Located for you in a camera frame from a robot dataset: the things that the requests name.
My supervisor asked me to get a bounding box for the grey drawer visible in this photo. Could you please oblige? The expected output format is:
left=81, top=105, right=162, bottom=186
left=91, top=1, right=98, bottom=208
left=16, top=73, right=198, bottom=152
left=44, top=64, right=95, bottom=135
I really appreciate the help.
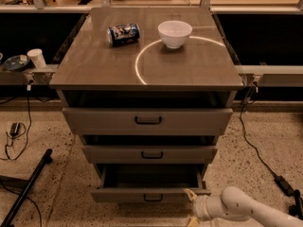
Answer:
left=82, top=146, right=217, bottom=164
left=62, top=108, right=233, bottom=136
left=91, top=164, right=211, bottom=203

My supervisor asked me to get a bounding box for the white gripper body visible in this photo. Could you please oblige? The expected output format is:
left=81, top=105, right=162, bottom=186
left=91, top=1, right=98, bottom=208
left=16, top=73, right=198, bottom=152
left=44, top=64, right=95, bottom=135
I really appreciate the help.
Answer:
left=192, top=195, right=249, bottom=221

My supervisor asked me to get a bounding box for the white bowl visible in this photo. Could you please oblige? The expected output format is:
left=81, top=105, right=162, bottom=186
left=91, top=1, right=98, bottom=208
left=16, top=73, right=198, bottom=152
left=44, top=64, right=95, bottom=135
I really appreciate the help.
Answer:
left=158, top=20, right=192, bottom=49

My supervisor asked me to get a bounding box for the black pole on floor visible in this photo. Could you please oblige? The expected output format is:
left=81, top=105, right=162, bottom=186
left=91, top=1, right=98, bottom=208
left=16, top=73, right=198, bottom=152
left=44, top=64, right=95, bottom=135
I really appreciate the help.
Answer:
left=1, top=148, right=52, bottom=227

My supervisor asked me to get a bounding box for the black power adapter left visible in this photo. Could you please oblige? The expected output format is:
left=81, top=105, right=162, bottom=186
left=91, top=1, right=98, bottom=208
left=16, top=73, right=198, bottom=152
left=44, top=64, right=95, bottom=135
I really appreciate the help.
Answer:
left=9, top=122, right=20, bottom=137

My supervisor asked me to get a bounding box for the grey drawer cabinet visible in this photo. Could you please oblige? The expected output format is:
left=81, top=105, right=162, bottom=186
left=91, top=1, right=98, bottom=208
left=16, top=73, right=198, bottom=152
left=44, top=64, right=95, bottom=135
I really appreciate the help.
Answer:
left=49, top=6, right=245, bottom=187

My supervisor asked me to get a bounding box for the dark blue plate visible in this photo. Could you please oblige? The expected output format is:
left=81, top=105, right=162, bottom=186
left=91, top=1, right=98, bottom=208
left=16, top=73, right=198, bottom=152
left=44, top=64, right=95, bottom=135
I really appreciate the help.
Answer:
left=3, top=55, right=30, bottom=71

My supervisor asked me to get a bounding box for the blue soda can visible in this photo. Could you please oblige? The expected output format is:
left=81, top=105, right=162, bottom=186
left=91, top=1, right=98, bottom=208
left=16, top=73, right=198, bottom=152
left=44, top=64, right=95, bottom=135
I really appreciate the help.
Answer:
left=107, top=24, right=140, bottom=47

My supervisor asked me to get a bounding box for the white paper cup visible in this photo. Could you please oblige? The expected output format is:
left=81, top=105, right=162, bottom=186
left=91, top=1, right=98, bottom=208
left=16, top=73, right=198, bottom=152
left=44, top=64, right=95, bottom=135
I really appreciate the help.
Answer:
left=27, top=48, right=46, bottom=68

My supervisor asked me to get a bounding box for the black cable with adapter right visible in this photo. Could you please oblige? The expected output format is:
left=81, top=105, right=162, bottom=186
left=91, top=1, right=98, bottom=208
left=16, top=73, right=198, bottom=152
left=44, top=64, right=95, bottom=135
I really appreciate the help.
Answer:
left=239, top=82, right=303, bottom=220

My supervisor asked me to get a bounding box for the black cable left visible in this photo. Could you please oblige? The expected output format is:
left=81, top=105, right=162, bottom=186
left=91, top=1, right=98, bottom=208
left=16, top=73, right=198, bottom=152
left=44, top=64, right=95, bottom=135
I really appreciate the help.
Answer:
left=0, top=83, right=34, bottom=162

